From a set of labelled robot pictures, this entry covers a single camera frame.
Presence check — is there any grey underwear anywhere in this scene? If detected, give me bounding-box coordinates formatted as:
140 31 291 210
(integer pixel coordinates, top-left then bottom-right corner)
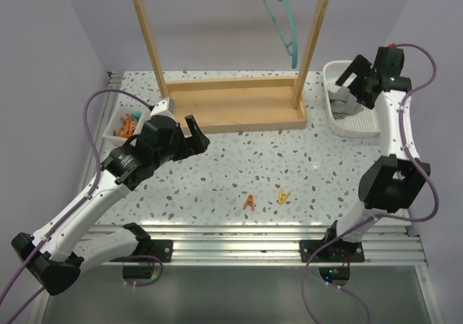
328 87 362 120

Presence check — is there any orange clothespin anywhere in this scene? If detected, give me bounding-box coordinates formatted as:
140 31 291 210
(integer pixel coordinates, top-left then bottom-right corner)
243 194 255 212

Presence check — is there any teal clothes hanger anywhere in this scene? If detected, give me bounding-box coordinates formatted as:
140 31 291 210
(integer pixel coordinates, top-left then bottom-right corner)
261 0 299 69

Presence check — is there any yellow clothespin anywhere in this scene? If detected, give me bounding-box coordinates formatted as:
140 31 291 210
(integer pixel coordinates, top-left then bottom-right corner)
277 187 290 205

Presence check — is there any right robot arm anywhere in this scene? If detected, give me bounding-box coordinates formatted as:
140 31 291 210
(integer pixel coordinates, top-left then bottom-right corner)
320 44 430 261

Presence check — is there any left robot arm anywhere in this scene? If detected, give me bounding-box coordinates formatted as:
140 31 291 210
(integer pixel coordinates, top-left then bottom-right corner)
12 115 210 296

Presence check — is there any pile of clothespins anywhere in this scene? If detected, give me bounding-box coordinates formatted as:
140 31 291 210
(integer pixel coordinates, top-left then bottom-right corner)
113 112 142 139

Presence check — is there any wooden hanging rack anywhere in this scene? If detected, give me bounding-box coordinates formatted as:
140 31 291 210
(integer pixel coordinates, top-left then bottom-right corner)
132 0 330 133

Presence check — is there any white clothespin box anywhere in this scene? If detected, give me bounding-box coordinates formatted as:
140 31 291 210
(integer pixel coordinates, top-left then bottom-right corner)
103 106 150 147

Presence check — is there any white plastic basket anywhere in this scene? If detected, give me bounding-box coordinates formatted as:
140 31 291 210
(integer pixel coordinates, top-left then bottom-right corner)
323 60 380 138

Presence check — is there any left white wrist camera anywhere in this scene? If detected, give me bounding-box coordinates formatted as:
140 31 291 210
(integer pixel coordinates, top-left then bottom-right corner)
149 98 176 121

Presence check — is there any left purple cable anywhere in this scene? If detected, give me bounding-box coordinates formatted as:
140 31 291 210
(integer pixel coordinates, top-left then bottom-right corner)
0 89 155 324

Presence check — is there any purple cable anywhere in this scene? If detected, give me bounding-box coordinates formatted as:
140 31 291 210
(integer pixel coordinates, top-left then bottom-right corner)
0 89 155 324
300 42 441 324

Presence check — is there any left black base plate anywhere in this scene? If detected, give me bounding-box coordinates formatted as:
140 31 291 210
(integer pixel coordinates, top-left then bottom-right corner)
141 239 174 263

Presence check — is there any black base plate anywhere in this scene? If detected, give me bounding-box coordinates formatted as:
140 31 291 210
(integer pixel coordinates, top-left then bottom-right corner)
141 239 174 263
299 239 365 265

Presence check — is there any aluminium mounting rail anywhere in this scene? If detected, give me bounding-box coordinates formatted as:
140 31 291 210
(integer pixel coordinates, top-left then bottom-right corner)
72 224 431 267

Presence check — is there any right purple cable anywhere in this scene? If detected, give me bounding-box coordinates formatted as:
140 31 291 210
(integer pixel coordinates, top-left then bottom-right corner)
300 42 441 324

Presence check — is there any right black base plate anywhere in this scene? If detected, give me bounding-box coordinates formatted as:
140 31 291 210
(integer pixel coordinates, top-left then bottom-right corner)
299 239 365 265

